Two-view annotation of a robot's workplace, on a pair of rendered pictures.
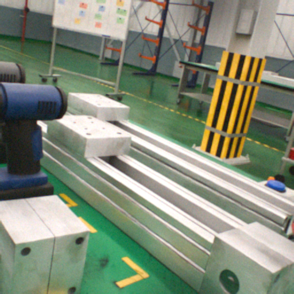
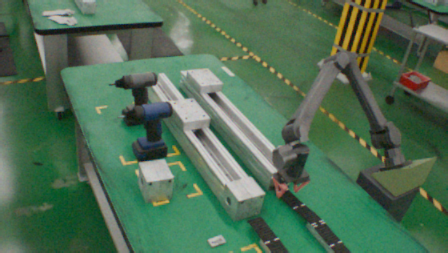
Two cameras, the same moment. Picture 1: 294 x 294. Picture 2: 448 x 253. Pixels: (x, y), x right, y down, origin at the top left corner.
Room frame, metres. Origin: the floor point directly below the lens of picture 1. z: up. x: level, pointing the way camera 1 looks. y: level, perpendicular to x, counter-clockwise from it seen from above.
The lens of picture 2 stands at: (-0.53, -0.24, 1.71)
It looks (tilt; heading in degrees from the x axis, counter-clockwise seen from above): 32 degrees down; 10
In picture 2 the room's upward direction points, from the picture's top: 10 degrees clockwise
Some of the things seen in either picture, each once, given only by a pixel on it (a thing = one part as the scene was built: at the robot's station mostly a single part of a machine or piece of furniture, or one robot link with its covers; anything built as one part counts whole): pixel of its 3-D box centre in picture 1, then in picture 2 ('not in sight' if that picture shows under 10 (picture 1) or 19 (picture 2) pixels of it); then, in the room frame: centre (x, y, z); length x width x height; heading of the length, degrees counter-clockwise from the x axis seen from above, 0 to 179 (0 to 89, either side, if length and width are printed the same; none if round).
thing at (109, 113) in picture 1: (97, 111); (203, 82); (1.10, 0.16, 0.87); 0.16 x 0.11 x 0.07; 44
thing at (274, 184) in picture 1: (275, 186); not in sight; (0.80, -0.30, 0.84); 0.04 x 0.04 x 0.02
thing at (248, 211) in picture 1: (148, 155); (227, 120); (0.91, -0.01, 0.82); 0.80 x 0.10 x 0.09; 44
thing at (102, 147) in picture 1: (86, 140); (188, 116); (0.78, 0.13, 0.87); 0.16 x 0.11 x 0.07; 44
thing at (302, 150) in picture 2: not in sight; (298, 154); (0.58, -0.31, 0.97); 0.07 x 0.06 x 0.07; 138
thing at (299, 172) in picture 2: not in sight; (294, 168); (0.59, -0.32, 0.91); 0.10 x 0.07 x 0.07; 134
